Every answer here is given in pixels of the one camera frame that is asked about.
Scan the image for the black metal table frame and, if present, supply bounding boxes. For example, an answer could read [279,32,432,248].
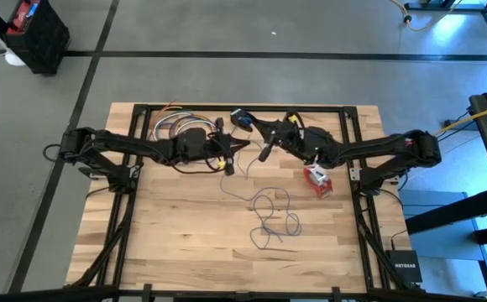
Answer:
[65,103,415,294]

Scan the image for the white standing tower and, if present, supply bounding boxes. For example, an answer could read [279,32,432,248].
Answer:
[0,3,27,67]

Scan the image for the coiled coloured cable bundle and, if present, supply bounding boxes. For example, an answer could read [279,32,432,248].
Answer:
[152,111,220,142]

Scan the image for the yellow hanging cable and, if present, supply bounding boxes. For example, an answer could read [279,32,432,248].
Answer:
[436,100,487,136]

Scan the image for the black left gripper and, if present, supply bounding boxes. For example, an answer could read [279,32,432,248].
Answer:
[207,118,252,176]

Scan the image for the long blue cord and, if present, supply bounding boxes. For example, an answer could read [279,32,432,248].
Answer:
[219,142,304,252]

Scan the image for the black stand base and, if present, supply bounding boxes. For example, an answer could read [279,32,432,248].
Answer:
[403,0,487,12]

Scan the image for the black rig crossbar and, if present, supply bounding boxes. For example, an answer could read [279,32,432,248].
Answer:
[0,284,487,302]

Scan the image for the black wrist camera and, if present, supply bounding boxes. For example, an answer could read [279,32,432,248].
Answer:
[287,128,307,152]
[209,133,228,157]

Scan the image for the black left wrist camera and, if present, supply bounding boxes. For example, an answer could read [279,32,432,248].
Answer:
[209,133,228,157]

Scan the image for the red tape dispenser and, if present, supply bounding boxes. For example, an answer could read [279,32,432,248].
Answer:
[302,164,335,200]

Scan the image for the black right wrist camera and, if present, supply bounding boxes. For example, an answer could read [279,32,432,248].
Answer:
[287,128,307,152]

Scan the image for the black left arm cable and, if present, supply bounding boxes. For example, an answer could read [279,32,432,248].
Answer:
[171,161,228,175]

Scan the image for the black Netgear switch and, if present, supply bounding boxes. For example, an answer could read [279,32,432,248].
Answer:
[385,249,424,284]

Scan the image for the green coiled cable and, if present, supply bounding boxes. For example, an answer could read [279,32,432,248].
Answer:
[165,109,194,121]

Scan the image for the orange coiled cable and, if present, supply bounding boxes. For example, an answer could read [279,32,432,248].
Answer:
[149,100,186,135]

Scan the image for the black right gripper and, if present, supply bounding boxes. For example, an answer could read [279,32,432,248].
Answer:
[243,110,312,163]

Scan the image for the yellow floor cable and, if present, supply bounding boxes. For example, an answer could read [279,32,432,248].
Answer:
[389,0,465,33]

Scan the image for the black crate with red top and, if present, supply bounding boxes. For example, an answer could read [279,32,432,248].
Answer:
[3,0,71,76]

